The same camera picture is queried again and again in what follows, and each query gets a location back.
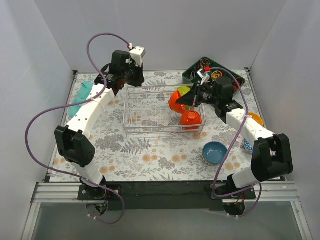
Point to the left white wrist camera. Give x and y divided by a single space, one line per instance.
137 53

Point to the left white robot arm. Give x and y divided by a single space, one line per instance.
72 140

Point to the red orange bowl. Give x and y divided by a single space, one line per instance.
174 106
191 120

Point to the yellow rolled sock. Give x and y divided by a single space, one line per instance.
216 74

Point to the orange yellow bowl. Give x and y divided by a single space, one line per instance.
257 118

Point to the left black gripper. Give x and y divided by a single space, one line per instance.
137 77

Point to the brown patterned rolled sock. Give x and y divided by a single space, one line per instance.
204 63

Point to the aluminium frame rail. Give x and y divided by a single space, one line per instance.
63 192

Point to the teal cloth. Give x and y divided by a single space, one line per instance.
82 95

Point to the red black rolled sock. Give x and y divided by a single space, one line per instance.
238 83

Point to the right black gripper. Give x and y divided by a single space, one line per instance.
196 95

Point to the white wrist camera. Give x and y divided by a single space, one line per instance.
203 73
137 53

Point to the blue ceramic bowl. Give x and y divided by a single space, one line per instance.
214 152

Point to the white wire dish rack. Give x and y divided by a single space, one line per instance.
146 110

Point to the floral patterned table mat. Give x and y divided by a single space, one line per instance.
162 156

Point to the grey black folded sock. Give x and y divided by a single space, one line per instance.
193 75

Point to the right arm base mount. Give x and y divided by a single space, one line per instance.
232 200

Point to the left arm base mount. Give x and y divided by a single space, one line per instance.
104 193

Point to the blue white patterned bowl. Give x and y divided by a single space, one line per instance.
247 146

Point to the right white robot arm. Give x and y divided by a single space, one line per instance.
271 155

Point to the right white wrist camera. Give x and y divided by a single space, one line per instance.
203 73

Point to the lime green bowl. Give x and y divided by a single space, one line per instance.
182 91

